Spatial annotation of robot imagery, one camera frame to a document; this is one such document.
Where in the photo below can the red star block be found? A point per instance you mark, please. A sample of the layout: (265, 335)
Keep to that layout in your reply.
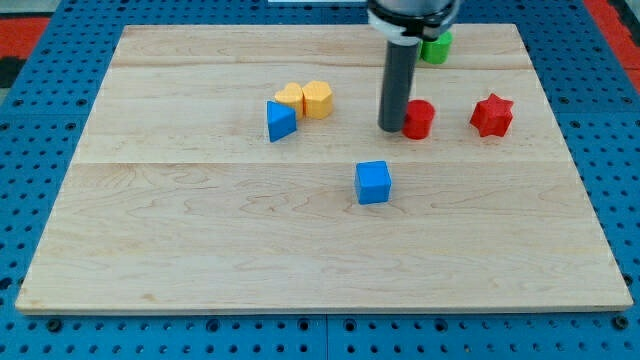
(492, 116)

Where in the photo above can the yellow heart block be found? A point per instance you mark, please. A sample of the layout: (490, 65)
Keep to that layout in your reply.
(292, 96)

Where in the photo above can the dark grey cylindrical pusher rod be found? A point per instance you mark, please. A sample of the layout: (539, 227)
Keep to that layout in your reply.
(399, 67)

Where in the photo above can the blue triangular prism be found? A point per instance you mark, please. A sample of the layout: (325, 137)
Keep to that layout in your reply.
(281, 121)

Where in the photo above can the red cylinder block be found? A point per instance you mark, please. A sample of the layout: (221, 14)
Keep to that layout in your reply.
(418, 119)

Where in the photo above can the blue cube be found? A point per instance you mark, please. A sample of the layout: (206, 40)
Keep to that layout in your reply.
(372, 182)

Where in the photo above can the wooden board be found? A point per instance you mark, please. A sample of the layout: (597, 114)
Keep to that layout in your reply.
(177, 203)

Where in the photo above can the green block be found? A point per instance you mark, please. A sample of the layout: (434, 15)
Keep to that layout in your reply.
(437, 51)

